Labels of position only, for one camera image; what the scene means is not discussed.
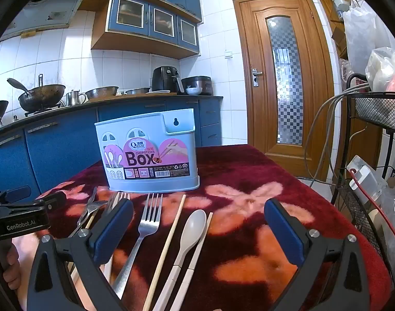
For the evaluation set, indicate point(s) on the gas stove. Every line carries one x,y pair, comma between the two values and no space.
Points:
43,111

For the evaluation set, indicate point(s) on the white plastic spoon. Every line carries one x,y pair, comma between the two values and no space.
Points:
193,228

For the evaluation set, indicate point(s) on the large metal fork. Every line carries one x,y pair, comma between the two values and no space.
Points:
150,220

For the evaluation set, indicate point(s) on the small metal fork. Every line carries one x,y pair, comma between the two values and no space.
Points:
91,204

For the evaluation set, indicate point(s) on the blue glass-door wall cabinet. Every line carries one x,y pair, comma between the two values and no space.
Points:
142,22

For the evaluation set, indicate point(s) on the metal kettle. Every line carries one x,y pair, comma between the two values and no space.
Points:
75,97

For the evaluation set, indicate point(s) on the white light switch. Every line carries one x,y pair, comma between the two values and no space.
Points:
228,54

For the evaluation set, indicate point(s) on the blue kitchen base cabinet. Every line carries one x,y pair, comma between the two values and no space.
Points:
64,142

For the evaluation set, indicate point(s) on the wooden shelf unit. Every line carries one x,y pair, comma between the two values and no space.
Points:
325,13

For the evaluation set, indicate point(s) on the range hood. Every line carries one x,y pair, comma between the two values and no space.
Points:
42,6

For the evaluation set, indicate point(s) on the wooden chopstick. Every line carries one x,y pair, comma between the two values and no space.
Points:
91,218
170,233

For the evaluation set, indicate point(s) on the metal colander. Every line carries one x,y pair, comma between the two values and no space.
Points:
102,92

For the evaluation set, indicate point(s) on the white bowl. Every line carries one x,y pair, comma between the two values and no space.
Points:
193,91

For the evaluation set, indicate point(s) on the metal basin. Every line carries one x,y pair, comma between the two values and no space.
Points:
137,90

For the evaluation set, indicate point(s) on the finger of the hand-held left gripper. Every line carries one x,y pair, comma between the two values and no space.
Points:
53,199
18,193

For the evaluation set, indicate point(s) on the wooden door with glass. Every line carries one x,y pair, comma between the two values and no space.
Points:
249,103

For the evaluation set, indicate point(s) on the light blue utensil holder box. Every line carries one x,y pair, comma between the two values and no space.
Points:
145,149

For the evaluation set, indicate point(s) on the black air fryer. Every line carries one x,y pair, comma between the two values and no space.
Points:
163,79

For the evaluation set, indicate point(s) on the wooden cutting board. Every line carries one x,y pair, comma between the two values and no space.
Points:
120,97

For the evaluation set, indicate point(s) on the white plate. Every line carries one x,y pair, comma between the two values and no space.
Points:
158,91

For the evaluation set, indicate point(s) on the dark rice cooker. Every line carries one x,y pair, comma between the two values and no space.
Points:
199,84

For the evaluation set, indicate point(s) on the white plastic bag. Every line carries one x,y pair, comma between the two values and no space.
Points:
359,35

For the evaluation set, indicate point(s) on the person's left hand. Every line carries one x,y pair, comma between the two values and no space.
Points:
11,261

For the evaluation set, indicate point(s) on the metal ladle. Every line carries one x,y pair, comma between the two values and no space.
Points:
18,86

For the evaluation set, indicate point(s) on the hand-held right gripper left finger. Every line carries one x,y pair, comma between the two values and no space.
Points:
111,231

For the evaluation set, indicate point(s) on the white box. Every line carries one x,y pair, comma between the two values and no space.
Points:
365,178

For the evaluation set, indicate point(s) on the dark metal wok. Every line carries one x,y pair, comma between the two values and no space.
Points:
43,97

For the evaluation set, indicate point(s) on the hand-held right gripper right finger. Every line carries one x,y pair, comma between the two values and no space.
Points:
283,233

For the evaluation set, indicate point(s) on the red floral blanket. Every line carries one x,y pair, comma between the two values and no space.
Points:
236,201

